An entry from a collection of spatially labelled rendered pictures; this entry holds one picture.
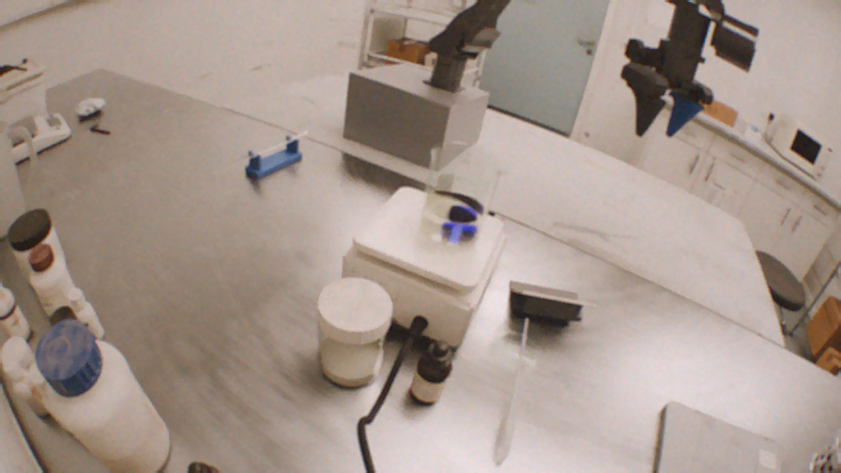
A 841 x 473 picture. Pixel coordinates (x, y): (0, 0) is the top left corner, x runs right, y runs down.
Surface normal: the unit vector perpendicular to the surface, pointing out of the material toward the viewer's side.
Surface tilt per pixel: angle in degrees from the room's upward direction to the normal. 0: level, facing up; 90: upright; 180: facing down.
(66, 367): 1
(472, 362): 0
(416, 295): 90
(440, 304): 90
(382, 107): 90
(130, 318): 0
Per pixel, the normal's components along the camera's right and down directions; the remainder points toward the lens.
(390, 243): 0.16, -0.80
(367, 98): -0.47, 0.46
